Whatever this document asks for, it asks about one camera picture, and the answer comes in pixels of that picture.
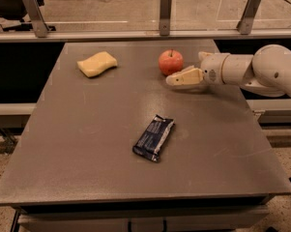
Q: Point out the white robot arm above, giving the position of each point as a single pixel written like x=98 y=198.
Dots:
x=267 y=72

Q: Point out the clear acrylic barrier panel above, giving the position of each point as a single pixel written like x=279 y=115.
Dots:
x=144 y=15

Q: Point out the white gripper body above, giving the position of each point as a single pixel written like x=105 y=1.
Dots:
x=212 y=69

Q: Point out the metal bracket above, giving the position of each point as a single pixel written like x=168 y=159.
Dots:
x=245 y=24
x=37 y=20
x=165 y=15

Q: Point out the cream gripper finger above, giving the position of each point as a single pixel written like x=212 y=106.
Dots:
x=187 y=76
x=202 y=55

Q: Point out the middle metal bracket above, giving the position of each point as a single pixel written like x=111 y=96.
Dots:
x=165 y=15

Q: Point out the yellow sponge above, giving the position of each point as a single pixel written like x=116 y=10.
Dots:
x=97 y=64

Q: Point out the left metal bracket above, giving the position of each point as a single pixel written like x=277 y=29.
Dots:
x=37 y=20

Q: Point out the red apple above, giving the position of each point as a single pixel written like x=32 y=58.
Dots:
x=171 y=61

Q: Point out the dark blue rxbar wrapper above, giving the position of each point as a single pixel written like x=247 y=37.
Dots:
x=149 y=144

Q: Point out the right metal bracket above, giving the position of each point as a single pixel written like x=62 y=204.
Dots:
x=245 y=24

